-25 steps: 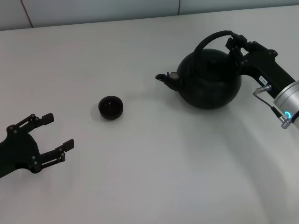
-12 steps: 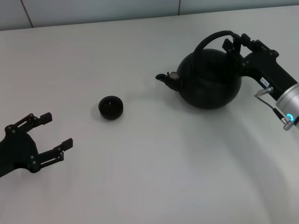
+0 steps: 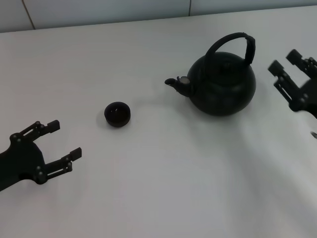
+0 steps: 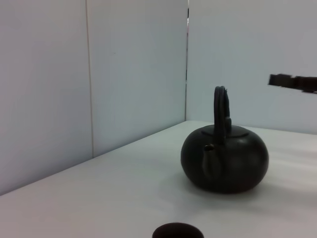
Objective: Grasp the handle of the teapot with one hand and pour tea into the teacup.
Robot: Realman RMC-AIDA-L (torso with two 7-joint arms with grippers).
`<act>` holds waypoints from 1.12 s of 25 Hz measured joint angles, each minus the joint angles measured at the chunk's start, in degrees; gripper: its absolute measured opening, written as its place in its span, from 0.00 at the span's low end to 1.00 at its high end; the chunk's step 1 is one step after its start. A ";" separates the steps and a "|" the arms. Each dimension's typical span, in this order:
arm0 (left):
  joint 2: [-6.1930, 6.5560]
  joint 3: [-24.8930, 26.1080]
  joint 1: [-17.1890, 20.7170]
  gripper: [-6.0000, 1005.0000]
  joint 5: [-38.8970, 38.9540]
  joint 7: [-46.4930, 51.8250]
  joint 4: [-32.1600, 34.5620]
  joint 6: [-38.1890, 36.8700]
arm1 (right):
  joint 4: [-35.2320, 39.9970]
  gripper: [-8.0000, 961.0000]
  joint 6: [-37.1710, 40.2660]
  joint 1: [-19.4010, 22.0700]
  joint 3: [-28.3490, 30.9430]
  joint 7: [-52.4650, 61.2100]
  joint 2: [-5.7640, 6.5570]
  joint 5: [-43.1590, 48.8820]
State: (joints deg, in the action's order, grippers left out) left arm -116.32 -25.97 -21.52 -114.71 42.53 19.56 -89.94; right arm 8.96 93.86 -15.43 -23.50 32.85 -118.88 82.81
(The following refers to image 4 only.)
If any black teapot with hoop handle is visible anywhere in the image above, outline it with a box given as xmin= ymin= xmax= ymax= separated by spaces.
xmin=180 ymin=85 xmax=270 ymax=195

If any dark brown teacup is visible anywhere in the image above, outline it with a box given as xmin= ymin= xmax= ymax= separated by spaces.
xmin=151 ymin=222 xmax=205 ymax=238

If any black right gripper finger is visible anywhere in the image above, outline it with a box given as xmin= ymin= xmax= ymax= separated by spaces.
xmin=292 ymin=76 xmax=317 ymax=95
xmin=268 ymin=73 xmax=294 ymax=88

